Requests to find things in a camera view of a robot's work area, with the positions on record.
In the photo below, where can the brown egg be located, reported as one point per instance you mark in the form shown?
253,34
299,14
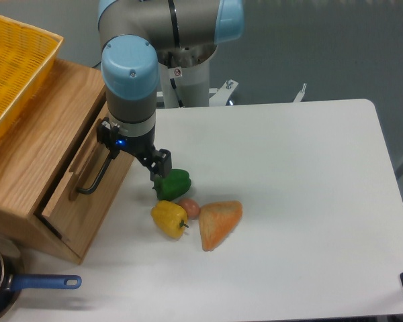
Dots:
191,207

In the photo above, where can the blue handled frying pan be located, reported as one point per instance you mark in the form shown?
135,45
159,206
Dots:
12,282

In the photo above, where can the yellow plastic basket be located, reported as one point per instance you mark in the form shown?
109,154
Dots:
27,54

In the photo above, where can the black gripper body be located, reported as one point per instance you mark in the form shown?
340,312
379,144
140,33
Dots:
141,147

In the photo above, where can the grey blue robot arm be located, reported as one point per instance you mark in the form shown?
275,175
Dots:
151,45

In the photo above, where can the wooden top drawer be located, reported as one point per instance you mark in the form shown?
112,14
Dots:
76,217

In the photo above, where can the yellow bell pepper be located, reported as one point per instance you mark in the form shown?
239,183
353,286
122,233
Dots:
170,218

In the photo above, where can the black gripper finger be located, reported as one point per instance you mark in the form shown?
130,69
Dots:
158,162
107,136

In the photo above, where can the triangular toast sandwich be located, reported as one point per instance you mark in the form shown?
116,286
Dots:
216,221

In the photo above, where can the wooden drawer cabinet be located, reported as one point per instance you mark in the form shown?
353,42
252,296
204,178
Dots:
36,152

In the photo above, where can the green bell pepper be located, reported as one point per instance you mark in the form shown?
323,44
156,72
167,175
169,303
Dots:
174,185

